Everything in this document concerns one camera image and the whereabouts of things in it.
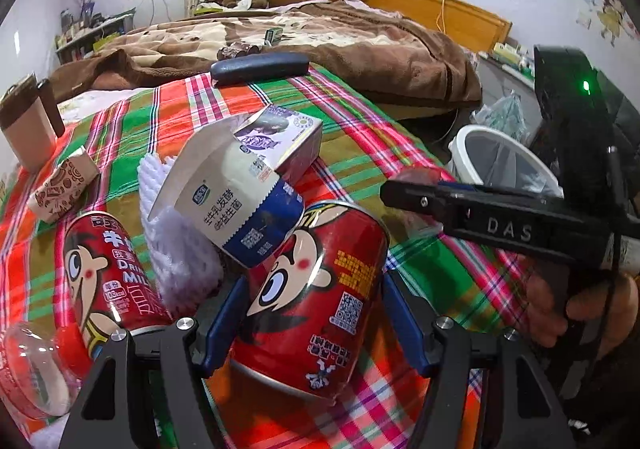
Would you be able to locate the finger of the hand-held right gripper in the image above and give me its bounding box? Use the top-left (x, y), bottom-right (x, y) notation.
top-left (380, 178), bottom-right (481, 232)

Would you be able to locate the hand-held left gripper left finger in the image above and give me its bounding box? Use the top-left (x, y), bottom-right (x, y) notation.
top-left (59, 274), bottom-right (251, 449)

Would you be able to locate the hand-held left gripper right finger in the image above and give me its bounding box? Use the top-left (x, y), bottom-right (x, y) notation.
top-left (381, 274), bottom-right (578, 449)

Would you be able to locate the white trash bin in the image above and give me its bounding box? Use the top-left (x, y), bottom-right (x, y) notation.
top-left (447, 124), bottom-right (563, 200)

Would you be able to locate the white foam fruit net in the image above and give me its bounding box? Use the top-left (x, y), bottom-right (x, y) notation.
top-left (137, 153), bottom-right (223, 312)

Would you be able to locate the red cartoon drink can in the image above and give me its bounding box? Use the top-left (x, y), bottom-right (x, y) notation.
top-left (229, 199), bottom-right (390, 405)
top-left (54, 210), bottom-right (176, 380)

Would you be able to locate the white and blue yogurt carton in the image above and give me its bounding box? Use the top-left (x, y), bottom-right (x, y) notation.
top-left (149, 114), bottom-right (305, 270)

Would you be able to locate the purple and white box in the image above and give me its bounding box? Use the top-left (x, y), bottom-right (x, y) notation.
top-left (232, 104), bottom-right (323, 187)

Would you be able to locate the person's right hand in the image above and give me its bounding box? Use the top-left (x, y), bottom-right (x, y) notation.
top-left (522, 254), bottom-right (640, 350)

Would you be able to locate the plaid cloth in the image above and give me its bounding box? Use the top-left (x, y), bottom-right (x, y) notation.
top-left (0, 64), bottom-right (551, 449)

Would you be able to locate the clear plastic bag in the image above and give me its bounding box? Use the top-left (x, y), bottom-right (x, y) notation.
top-left (472, 92), bottom-right (526, 140)

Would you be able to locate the brown blanket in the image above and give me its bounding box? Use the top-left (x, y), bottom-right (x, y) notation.
top-left (50, 0), bottom-right (483, 110)

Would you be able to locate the wooden headboard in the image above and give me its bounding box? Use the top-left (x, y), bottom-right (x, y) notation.
top-left (365, 0), bottom-right (512, 52)

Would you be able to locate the dark glasses case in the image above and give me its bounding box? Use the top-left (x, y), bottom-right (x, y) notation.
top-left (210, 54), bottom-right (310, 89)

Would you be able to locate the small brown patterned carton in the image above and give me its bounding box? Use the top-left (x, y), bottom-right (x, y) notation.
top-left (27, 146), bottom-right (101, 223)

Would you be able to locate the dark foil wrapper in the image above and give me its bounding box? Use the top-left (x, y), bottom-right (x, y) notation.
top-left (220, 42), bottom-right (263, 61)

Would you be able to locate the white floral bed sheet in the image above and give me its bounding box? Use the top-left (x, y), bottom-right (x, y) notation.
top-left (55, 86), bottom-right (161, 122)

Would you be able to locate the beige and brown tumbler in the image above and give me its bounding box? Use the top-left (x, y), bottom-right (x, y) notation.
top-left (0, 74), bottom-right (66, 170)

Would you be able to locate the cluttered shelf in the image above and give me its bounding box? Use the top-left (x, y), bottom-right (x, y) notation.
top-left (55, 12), bottom-right (136, 65)

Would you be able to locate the cartoon wall sticker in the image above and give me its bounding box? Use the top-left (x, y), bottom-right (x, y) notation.
top-left (572, 0), bottom-right (640, 47)

